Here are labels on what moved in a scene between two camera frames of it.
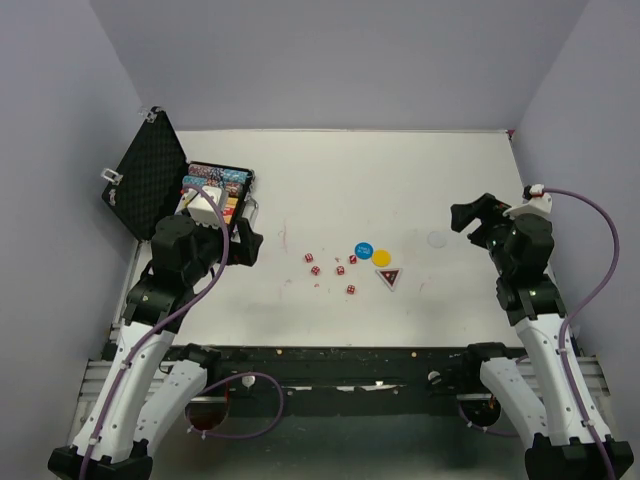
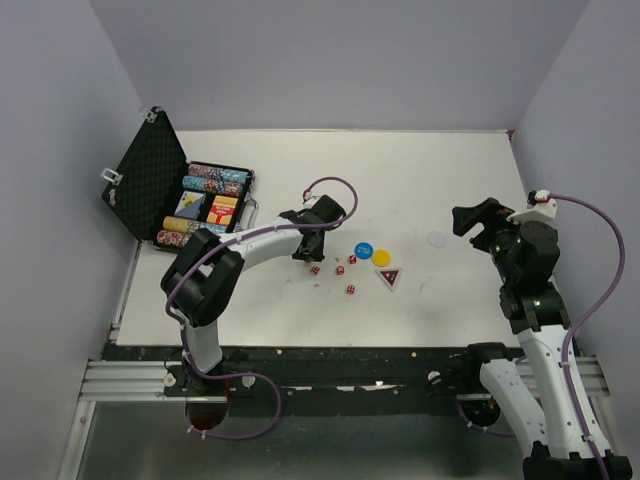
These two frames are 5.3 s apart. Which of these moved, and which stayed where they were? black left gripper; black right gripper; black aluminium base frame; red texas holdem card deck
Moved: black left gripper
Stayed: black aluminium base frame; red texas holdem card deck; black right gripper
